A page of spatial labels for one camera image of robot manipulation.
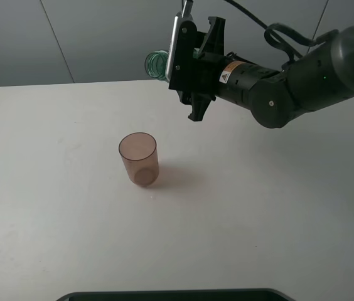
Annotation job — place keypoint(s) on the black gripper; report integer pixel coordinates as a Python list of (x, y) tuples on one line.
[(215, 75)]

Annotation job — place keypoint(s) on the green transparent water bottle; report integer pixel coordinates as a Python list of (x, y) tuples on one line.
[(155, 65)]

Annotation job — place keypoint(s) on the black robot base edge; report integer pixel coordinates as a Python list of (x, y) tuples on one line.
[(210, 294)]

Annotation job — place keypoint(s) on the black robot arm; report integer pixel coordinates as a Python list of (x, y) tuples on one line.
[(319, 73)]

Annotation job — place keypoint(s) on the pink translucent plastic cup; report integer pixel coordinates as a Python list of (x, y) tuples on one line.
[(139, 155)]

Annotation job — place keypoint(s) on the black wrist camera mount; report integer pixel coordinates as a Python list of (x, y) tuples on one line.
[(182, 44)]

